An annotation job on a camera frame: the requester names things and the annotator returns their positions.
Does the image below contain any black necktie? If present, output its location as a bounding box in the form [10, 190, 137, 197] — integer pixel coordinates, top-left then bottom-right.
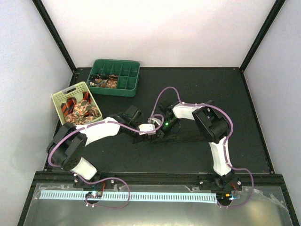
[131, 129, 211, 144]

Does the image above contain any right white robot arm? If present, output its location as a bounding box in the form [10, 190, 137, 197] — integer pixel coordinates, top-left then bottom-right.
[154, 101, 233, 190]

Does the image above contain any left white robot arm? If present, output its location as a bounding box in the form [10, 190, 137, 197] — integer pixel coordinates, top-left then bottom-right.
[47, 106, 158, 188]

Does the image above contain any green floral patterned tie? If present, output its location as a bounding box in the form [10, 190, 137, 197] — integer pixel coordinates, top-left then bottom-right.
[61, 98, 100, 125]

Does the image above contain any brown patterned rolled tie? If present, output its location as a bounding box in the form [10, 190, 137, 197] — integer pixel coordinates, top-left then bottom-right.
[106, 74, 119, 89]

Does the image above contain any green compartment tray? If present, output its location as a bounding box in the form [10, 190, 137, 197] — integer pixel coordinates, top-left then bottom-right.
[86, 59, 140, 97]

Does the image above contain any pale green perforated basket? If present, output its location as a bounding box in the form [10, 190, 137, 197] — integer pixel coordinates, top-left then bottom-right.
[51, 82, 103, 125]

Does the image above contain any dark patterned rolled tie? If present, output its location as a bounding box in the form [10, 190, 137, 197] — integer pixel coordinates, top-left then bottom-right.
[88, 74, 109, 88]

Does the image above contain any orange black striped tie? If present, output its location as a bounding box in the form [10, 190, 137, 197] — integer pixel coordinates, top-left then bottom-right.
[61, 91, 92, 117]

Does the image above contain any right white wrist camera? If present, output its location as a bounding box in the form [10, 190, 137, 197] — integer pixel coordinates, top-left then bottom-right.
[148, 117, 162, 128]

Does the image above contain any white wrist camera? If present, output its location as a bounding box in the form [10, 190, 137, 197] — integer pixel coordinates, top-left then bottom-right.
[138, 123, 156, 136]
[148, 117, 162, 128]

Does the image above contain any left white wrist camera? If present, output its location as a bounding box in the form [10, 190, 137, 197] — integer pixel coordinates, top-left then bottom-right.
[138, 123, 156, 136]

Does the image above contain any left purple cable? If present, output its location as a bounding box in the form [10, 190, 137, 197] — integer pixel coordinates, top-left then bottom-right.
[48, 114, 165, 209]

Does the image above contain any purple cable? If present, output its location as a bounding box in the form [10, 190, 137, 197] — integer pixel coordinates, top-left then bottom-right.
[150, 86, 254, 209]
[48, 114, 165, 209]

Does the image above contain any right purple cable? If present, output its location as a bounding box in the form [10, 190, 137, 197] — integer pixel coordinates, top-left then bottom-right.
[150, 86, 254, 209]

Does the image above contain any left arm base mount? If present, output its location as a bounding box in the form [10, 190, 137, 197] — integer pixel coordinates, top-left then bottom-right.
[73, 172, 116, 205]

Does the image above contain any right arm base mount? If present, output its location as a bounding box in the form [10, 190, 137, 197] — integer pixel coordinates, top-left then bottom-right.
[198, 172, 242, 206]

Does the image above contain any black aluminium front rail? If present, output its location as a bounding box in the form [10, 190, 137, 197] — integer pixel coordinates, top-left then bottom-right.
[35, 171, 284, 189]

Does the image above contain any white slotted cable duct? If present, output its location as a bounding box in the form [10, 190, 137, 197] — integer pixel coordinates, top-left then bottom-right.
[39, 190, 217, 204]

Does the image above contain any left black frame post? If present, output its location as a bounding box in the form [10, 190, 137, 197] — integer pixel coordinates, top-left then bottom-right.
[32, 0, 77, 72]

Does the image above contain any black frame post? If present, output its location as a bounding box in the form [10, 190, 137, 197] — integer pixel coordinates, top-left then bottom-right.
[239, 0, 286, 73]
[32, 0, 77, 72]

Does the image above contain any right black frame post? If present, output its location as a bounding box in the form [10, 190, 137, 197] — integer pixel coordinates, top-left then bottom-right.
[239, 0, 286, 73]

